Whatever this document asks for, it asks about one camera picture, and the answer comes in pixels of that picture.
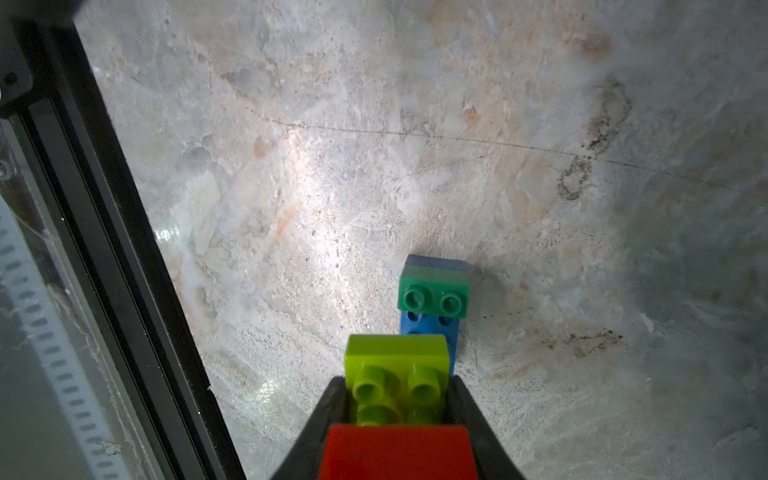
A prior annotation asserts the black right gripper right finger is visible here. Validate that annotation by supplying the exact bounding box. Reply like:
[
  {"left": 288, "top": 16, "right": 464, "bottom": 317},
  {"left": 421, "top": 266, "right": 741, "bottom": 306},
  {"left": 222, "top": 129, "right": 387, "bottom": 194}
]
[{"left": 446, "top": 375, "right": 525, "bottom": 480}]

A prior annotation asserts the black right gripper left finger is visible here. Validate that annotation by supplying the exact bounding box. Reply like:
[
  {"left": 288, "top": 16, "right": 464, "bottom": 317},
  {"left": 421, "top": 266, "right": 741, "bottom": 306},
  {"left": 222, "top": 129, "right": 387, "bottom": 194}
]
[{"left": 272, "top": 376, "right": 350, "bottom": 480}]

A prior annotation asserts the red lego brick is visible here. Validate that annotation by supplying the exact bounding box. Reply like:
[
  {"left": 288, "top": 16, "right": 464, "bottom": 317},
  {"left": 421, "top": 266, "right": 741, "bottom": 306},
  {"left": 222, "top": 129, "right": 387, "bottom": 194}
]
[{"left": 318, "top": 424, "right": 478, "bottom": 480}]

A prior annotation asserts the lime green lego brick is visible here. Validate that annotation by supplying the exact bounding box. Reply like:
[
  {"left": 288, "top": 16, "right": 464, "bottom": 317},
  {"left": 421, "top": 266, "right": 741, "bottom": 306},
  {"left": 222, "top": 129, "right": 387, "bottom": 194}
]
[{"left": 344, "top": 334, "right": 450, "bottom": 427}]

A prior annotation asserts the blue lego brick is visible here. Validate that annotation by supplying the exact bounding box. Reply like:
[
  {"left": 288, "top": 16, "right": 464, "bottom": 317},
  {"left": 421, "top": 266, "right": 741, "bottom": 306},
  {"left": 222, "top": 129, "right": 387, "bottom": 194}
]
[{"left": 398, "top": 254, "right": 468, "bottom": 375}]

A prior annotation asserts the small dark green lego brick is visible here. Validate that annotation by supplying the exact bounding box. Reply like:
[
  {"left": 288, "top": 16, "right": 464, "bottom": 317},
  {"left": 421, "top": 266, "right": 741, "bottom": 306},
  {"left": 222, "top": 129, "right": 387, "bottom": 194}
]
[{"left": 398, "top": 264, "right": 470, "bottom": 319}]

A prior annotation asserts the white slotted cable duct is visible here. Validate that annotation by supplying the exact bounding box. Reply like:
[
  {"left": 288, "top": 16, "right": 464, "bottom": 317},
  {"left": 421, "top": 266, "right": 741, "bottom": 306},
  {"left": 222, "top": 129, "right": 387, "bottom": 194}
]
[{"left": 1, "top": 202, "right": 132, "bottom": 479}]

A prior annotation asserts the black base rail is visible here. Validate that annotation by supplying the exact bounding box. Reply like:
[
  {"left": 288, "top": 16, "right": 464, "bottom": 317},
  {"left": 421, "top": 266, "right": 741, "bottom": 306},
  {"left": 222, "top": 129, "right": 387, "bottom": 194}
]
[{"left": 1, "top": 17, "right": 244, "bottom": 479}]

